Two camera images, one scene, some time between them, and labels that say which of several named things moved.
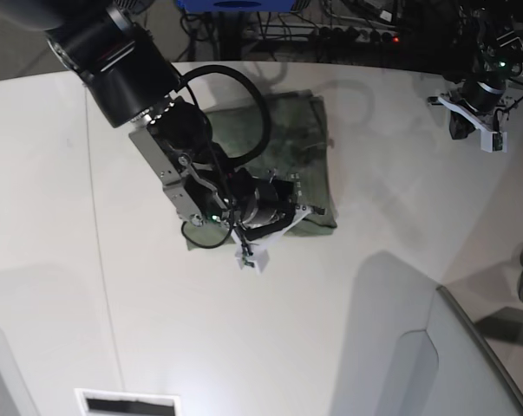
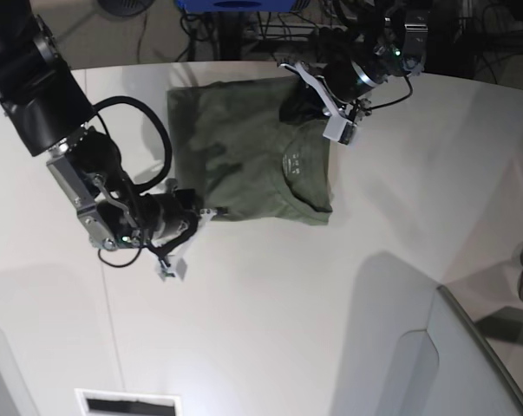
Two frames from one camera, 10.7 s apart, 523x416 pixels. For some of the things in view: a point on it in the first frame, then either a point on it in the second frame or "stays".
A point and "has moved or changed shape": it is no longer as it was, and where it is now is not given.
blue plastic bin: (238, 5) stays
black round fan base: (135, 6) stays
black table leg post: (230, 35) stays
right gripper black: (480, 97) -> (345, 81)
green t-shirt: (297, 146) has moved or changed shape
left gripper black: (264, 205) -> (179, 218)
